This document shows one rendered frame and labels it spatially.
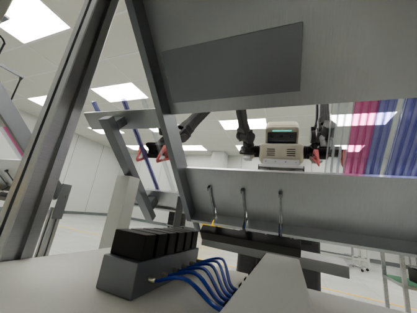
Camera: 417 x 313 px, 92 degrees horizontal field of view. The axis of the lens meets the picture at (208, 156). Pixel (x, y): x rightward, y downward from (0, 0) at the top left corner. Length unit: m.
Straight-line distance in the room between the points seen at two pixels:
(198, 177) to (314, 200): 0.35
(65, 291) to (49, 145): 0.21
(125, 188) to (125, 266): 0.55
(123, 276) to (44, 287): 0.08
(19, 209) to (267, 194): 0.54
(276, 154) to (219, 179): 0.80
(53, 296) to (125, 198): 0.55
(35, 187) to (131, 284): 0.21
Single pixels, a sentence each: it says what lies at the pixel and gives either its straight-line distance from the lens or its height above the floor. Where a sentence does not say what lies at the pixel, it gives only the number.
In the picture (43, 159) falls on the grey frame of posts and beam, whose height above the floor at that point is 0.76.
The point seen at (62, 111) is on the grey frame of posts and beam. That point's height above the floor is 0.84.
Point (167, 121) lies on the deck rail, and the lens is 0.59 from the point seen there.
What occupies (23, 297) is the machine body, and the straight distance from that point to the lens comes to 0.28.
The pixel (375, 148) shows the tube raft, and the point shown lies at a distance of 0.59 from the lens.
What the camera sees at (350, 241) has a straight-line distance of 0.70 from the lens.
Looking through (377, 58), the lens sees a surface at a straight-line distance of 0.52.
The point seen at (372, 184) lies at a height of 0.83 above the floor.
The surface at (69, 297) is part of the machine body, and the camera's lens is 0.27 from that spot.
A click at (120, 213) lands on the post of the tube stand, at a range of 0.79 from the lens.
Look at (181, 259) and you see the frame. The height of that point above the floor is 0.64.
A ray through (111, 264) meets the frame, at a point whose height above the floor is 0.65.
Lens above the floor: 0.71
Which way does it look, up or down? 16 degrees up
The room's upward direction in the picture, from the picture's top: 8 degrees clockwise
